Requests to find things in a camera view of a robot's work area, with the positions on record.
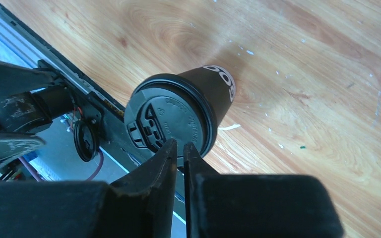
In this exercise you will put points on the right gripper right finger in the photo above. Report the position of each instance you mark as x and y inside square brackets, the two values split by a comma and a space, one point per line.
[255, 206]

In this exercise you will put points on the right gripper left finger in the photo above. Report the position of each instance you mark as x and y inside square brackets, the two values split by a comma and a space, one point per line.
[138, 205]

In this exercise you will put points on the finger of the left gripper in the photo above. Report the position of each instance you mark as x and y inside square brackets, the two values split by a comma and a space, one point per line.
[14, 144]
[15, 80]

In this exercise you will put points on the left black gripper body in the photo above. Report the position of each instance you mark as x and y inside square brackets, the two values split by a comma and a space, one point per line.
[34, 112]

